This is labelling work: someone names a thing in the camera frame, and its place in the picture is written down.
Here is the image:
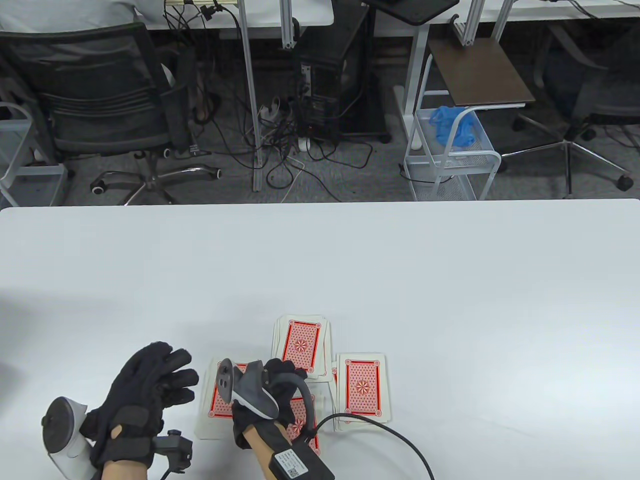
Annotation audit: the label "person's left forearm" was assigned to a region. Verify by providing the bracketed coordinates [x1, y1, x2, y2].
[102, 460, 152, 480]

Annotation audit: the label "tangle of black floor cables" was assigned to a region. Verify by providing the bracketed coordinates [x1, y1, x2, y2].
[200, 90, 376, 204]

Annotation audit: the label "aluminium frame post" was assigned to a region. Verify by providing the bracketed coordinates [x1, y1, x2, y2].
[451, 0, 484, 47]
[491, 0, 517, 45]
[279, 0, 298, 51]
[238, 0, 264, 194]

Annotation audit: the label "white metal trolley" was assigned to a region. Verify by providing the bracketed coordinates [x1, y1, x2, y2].
[0, 101, 69, 207]

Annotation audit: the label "white floor power strip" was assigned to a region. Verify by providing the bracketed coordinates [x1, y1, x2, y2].
[257, 96, 295, 127]

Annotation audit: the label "person's right forearm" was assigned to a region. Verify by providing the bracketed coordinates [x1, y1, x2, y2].
[242, 420, 292, 472]

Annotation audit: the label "brown wooden side table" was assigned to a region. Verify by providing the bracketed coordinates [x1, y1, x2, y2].
[426, 36, 537, 109]

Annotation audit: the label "person's right hand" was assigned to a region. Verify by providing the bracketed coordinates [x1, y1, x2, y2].
[231, 358, 308, 450]

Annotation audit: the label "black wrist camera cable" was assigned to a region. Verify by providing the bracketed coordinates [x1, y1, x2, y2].
[300, 412, 437, 480]

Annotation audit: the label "dark grey office chair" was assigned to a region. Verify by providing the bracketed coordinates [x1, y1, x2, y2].
[500, 22, 640, 199]

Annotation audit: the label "person's left hand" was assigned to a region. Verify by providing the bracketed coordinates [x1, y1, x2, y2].
[80, 341, 200, 469]

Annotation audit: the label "pile of dealt red cards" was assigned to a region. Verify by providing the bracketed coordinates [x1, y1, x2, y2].
[271, 314, 333, 382]
[332, 352, 392, 432]
[194, 356, 249, 441]
[286, 381, 337, 456]

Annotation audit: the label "black computer tower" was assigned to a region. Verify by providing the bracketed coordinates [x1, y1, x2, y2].
[294, 5, 392, 146]

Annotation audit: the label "white wire rolling cart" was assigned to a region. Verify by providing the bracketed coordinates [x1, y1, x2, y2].
[401, 52, 503, 202]

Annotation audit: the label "black mesh office chair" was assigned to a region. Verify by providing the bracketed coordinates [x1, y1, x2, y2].
[0, 22, 224, 206]

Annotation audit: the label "crumpled blue gloves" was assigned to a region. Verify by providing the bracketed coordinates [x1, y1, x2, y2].
[429, 105, 479, 149]

